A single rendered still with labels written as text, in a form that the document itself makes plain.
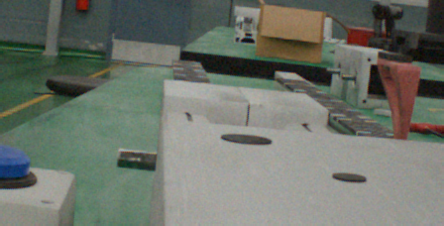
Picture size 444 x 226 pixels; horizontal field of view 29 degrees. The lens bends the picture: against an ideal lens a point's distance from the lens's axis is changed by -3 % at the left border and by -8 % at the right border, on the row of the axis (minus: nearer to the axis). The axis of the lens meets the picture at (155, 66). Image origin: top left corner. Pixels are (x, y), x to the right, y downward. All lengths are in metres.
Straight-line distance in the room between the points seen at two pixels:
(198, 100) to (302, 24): 2.09
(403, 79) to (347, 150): 0.51
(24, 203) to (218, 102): 0.18
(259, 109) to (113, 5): 11.04
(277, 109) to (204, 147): 0.36
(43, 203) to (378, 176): 0.24
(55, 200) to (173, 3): 11.10
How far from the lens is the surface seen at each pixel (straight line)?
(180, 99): 0.53
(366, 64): 1.50
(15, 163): 0.41
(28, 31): 11.85
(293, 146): 0.19
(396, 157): 0.19
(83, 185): 0.70
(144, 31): 11.53
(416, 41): 0.70
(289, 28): 2.61
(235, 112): 0.53
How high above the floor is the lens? 0.93
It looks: 5 degrees down
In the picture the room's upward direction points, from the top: 6 degrees clockwise
